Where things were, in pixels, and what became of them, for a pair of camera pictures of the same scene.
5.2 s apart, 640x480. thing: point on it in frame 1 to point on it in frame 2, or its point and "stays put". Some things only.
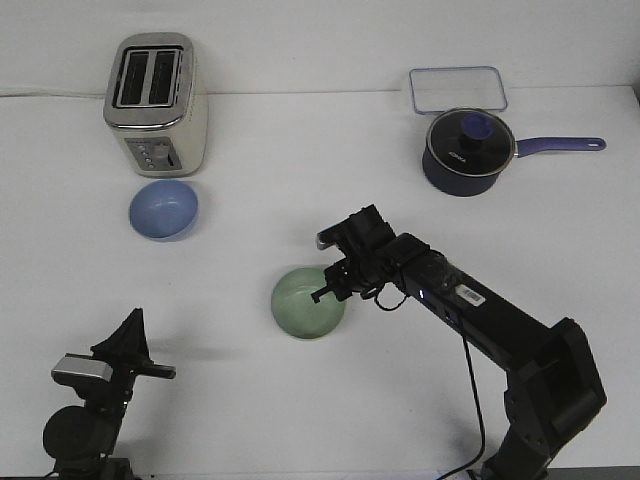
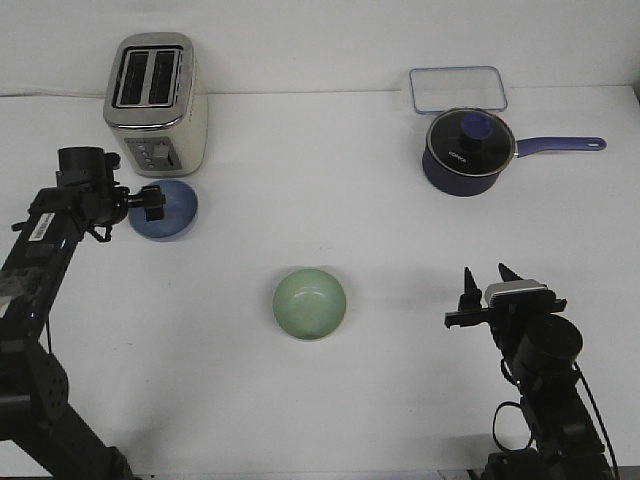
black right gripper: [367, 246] to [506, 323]
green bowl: [295, 310] stays put
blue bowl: [164, 211] stays put
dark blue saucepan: [467, 148] stays put
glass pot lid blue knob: [470, 141] stays put
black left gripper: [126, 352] to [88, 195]
